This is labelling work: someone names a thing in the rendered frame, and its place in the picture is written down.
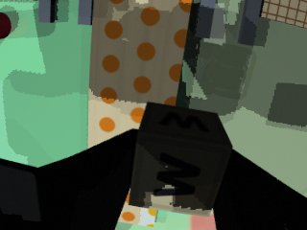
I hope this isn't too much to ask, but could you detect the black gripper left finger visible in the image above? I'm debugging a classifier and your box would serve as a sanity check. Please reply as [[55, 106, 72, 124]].
[[0, 127, 138, 230]]

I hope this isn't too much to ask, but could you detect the red cylinder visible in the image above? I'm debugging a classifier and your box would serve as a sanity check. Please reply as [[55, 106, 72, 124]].
[[0, 12, 12, 38]]

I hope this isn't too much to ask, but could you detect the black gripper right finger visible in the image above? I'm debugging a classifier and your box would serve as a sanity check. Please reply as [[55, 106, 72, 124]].
[[212, 150, 307, 230]]

